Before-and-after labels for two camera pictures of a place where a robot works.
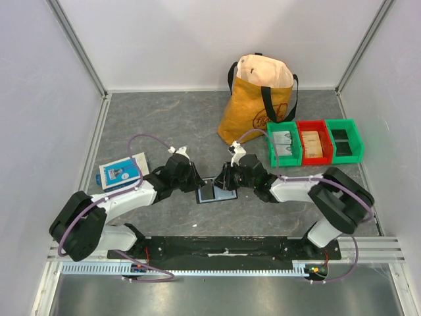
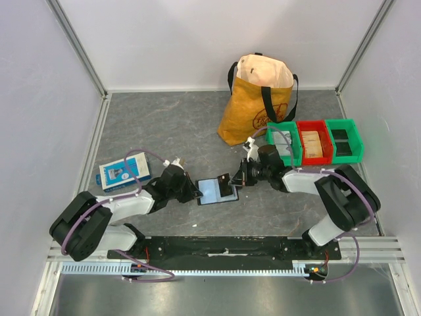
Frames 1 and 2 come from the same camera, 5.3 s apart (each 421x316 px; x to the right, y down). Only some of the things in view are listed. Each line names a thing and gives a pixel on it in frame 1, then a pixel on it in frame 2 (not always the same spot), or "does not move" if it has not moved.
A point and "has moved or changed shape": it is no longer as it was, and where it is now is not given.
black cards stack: (343, 147) does not move
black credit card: (207, 192) has moved or changed shape
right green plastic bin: (355, 142) does not move
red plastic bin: (321, 128) does not move
